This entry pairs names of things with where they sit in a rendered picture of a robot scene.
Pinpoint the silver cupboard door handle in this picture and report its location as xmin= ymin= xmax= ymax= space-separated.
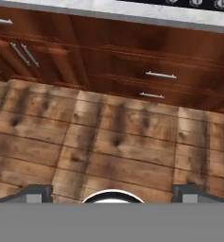
xmin=20 ymin=43 xmax=41 ymax=68
xmin=9 ymin=42 xmax=31 ymax=67

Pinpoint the brown wooden cupboard door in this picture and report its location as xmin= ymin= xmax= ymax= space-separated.
xmin=20 ymin=43 xmax=88 ymax=90
xmin=0 ymin=38 xmax=31 ymax=82

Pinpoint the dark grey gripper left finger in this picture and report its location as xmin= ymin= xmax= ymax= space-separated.
xmin=0 ymin=183 xmax=53 ymax=204

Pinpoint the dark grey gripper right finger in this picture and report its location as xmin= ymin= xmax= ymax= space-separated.
xmin=171 ymin=181 xmax=224 ymax=204

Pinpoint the round white and black object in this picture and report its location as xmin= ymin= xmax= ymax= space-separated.
xmin=81 ymin=188 xmax=146 ymax=204

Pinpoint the silver drawer handle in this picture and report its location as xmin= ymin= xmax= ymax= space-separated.
xmin=144 ymin=70 xmax=178 ymax=80
xmin=139 ymin=91 xmax=165 ymax=100
xmin=0 ymin=17 xmax=14 ymax=26

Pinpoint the brown wooden drawer front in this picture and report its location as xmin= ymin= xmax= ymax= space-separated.
xmin=69 ymin=14 xmax=224 ymax=68
xmin=87 ymin=73 xmax=224 ymax=112
xmin=0 ymin=5 xmax=78 ymax=46
xmin=79 ymin=44 xmax=224 ymax=95

